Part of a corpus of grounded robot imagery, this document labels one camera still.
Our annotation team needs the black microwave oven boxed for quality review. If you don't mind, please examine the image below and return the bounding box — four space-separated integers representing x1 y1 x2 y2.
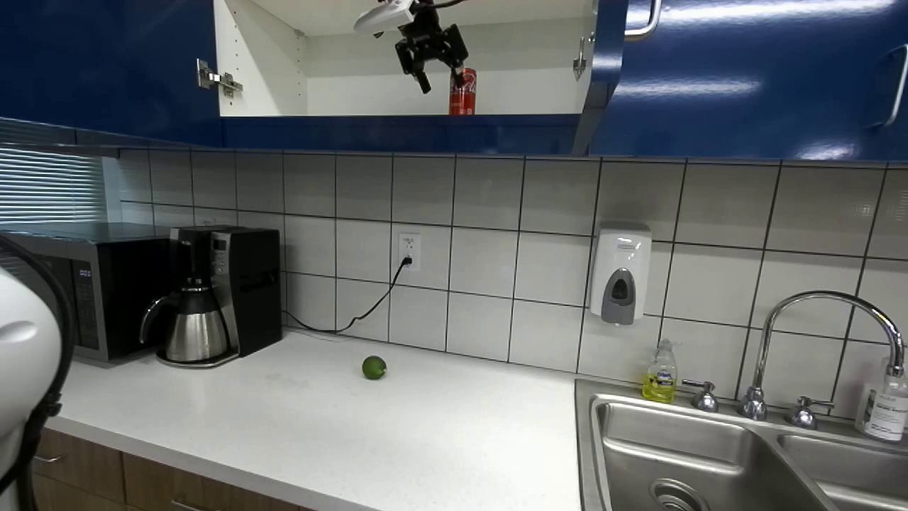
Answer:
2 223 172 367

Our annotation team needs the chrome faucet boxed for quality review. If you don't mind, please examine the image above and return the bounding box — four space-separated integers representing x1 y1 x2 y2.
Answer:
665 287 887 421

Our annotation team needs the black coffee maker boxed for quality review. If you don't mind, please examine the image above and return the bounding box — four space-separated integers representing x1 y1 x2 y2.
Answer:
171 228 281 360

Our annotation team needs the green lime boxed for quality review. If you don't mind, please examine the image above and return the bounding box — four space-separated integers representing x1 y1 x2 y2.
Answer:
361 355 385 381

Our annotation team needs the white wall outlet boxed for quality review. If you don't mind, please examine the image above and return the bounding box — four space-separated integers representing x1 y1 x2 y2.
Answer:
398 233 419 269

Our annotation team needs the red soda can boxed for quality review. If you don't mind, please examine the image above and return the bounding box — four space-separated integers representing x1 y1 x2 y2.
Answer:
447 69 477 115

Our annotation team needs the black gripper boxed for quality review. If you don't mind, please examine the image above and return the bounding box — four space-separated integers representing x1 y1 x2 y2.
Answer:
394 25 467 94

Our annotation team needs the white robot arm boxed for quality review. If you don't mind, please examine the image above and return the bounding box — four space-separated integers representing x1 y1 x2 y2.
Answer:
0 6 452 511

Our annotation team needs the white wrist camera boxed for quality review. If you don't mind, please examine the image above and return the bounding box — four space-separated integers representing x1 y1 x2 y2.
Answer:
355 0 413 33

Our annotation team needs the stainless steel sink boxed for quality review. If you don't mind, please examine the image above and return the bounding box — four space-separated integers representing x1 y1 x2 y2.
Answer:
574 381 908 511

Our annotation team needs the white soap dispenser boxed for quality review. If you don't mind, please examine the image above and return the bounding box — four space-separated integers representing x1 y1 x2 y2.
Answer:
589 228 653 327

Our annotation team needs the wooden drawer front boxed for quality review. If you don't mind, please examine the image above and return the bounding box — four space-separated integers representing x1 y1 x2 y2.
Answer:
32 429 125 504

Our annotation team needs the yellow dish soap bottle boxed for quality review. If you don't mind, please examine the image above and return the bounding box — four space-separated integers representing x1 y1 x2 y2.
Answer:
640 337 677 404

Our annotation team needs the blue cupboard door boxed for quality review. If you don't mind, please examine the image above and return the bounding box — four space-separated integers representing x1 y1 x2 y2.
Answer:
0 0 222 144
574 0 908 161

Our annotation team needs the steel coffee carafe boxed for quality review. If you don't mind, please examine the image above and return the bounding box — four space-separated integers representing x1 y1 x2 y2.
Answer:
138 284 230 367

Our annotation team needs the black power cord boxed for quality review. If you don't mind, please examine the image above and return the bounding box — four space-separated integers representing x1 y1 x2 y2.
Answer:
281 253 416 337

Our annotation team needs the clear soap bottle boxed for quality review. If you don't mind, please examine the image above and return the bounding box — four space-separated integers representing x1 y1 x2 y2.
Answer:
855 370 908 442

